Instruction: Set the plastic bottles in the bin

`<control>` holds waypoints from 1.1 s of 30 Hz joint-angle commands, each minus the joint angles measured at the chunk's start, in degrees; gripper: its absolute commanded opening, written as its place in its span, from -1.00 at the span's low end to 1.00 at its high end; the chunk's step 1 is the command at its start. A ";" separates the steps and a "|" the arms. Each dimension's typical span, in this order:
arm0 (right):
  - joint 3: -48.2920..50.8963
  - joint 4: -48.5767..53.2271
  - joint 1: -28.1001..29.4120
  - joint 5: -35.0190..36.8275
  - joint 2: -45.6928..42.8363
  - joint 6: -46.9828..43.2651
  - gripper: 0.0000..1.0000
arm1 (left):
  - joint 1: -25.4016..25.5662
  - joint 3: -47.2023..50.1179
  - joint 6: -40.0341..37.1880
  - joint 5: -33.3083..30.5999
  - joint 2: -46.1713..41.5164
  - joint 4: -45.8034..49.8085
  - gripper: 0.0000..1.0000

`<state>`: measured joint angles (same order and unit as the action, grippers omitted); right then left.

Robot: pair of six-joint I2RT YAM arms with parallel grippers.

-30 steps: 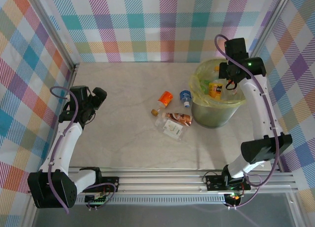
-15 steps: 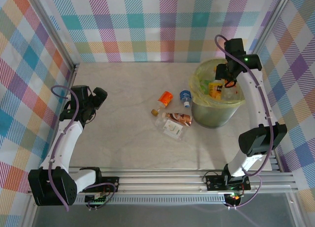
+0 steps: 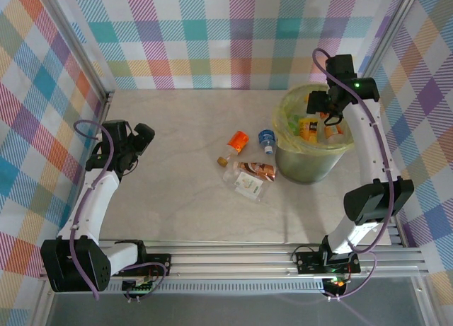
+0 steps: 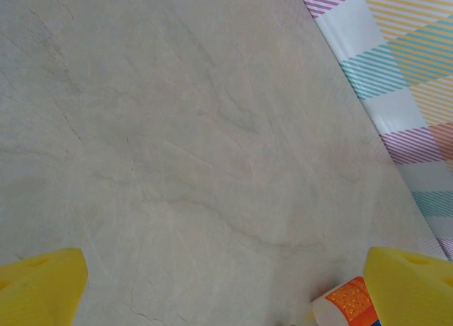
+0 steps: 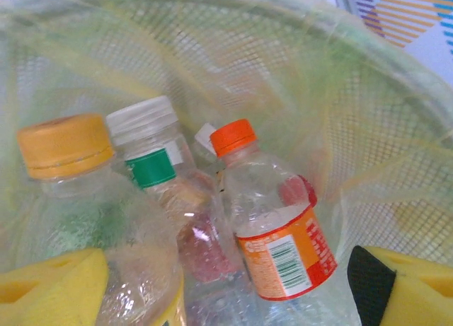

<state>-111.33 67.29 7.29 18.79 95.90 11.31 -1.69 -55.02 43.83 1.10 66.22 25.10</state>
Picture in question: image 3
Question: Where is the small circuit board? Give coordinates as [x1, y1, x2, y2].
[323, 276, 350, 291]
[122, 278, 156, 293]

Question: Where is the aluminium frame post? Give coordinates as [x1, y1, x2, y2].
[359, 0, 424, 90]
[33, 0, 115, 106]

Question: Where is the square clear bottle white label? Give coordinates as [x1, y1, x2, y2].
[222, 168, 265, 202]

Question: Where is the mesh bin with yellow bag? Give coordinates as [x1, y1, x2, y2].
[271, 83, 355, 156]

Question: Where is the yellow label juice bottle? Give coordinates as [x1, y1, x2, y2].
[298, 116, 320, 142]

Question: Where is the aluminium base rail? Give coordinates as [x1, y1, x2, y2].
[38, 238, 425, 295]

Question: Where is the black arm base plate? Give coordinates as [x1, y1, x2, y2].
[144, 253, 173, 274]
[295, 247, 362, 275]

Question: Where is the metal mesh waste bin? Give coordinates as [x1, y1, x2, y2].
[272, 83, 355, 184]

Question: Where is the clear bottle orange cap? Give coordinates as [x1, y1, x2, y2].
[323, 122, 345, 145]

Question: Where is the orange label bottle gold cap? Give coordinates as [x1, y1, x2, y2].
[217, 129, 250, 168]

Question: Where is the clear bottle blue label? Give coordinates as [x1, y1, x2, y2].
[257, 128, 277, 155]

